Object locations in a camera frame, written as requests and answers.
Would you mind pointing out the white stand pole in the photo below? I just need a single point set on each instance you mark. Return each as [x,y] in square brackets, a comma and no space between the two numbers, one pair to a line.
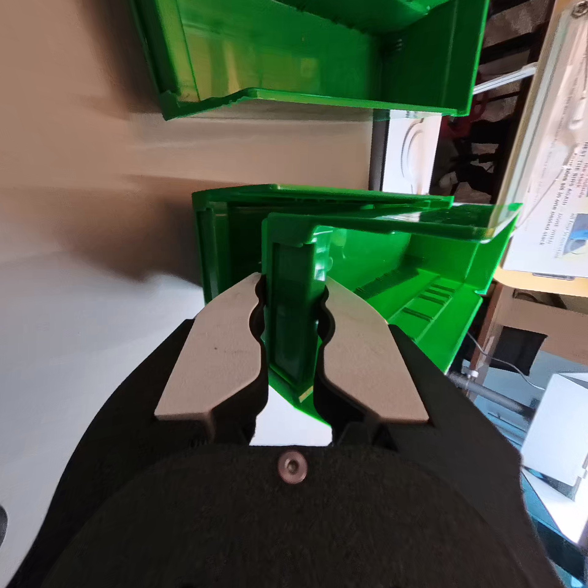
[505,79]

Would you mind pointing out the printed instruction sheet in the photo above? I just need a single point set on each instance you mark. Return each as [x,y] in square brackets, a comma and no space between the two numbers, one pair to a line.
[551,206]

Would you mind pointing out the white stand base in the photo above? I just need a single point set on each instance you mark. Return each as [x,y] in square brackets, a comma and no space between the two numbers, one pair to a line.
[413,156]

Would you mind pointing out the grey tape strip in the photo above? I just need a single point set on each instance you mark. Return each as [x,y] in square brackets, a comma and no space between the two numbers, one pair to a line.
[377,151]

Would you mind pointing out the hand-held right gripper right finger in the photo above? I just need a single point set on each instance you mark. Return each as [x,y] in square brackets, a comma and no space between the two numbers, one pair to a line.
[372,367]

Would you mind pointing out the green plastic storage bin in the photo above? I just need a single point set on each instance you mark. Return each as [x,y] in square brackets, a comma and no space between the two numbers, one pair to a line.
[275,55]
[216,248]
[413,257]

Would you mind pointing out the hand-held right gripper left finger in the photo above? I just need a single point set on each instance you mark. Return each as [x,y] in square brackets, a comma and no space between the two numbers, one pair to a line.
[213,363]

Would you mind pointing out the grey metal pole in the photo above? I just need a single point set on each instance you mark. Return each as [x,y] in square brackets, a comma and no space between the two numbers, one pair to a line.
[491,395]

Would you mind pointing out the wooden display board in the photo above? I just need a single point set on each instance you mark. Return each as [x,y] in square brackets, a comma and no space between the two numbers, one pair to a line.
[528,280]

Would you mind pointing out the grey desk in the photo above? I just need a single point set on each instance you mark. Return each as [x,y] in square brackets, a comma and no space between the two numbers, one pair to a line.
[92,321]

